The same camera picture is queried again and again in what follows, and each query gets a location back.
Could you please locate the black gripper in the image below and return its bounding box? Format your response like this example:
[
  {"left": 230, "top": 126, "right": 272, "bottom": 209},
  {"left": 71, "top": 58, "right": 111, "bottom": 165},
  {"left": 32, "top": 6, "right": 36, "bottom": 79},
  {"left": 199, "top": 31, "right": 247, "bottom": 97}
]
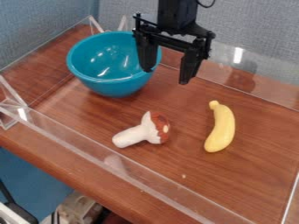
[{"left": 133, "top": 0, "right": 216, "bottom": 85}]

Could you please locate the blue plastic bowl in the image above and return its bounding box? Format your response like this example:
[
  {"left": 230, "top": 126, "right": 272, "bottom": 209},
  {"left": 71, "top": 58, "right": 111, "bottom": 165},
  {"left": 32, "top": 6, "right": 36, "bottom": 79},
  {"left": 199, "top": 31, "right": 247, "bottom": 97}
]
[{"left": 65, "top": 31, "right": 163, "bottom": 98}]

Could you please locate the yellow toy squash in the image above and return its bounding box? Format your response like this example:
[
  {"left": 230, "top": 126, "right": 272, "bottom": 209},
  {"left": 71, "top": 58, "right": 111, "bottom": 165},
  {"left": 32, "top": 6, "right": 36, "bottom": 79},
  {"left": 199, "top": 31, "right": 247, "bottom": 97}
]
[{"left": 204, "top": 101, "right": 236, "bottom": 152}]

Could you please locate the white object under table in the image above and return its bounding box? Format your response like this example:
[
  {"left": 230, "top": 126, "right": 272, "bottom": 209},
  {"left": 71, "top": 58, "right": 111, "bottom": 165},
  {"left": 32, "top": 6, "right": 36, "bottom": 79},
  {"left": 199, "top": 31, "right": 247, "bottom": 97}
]
[{"left": 40, "top": 191, "right": 103, "bottom": 224}]

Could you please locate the clear acrylic back barrier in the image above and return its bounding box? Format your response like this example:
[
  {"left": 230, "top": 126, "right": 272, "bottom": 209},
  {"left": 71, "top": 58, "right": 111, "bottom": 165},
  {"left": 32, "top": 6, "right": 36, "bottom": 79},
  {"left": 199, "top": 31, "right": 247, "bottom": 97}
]
[{"left": 87, "top": 15, "right": 299, "bottom": 112}]

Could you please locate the clear acrylic barrier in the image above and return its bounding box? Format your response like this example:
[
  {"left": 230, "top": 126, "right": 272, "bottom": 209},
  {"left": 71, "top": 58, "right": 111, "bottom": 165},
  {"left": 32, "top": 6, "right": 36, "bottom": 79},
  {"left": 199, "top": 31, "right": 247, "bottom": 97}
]
[
  {"left": 0, "top": 76, "right": 255, "bottom": 224},
  {"left": 87, "top": 15, "right": 299, "bottom": 112}
]

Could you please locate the toy mushroom red cap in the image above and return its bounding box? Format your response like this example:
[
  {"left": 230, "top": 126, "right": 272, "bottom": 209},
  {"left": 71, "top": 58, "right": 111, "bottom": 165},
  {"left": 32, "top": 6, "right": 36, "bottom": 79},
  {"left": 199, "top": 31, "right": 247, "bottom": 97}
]
[{"left": 112, "top": 111, "right": 171, "bottom": 148}]

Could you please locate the clear acrylic front barrier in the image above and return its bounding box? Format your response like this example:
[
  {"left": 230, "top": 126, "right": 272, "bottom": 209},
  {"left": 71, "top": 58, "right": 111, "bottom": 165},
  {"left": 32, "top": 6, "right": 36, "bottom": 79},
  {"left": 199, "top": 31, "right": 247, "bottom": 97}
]
[{"left": 0, "top": 76, "right": 255, "bottom": 224}]

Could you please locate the black white chair part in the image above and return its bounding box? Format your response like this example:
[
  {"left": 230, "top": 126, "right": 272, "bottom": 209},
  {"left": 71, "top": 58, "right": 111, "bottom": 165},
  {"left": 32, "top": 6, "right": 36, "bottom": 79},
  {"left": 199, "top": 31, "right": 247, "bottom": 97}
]
[{"left": 0, "top": 179, "right": 39, "bottom": 224}]

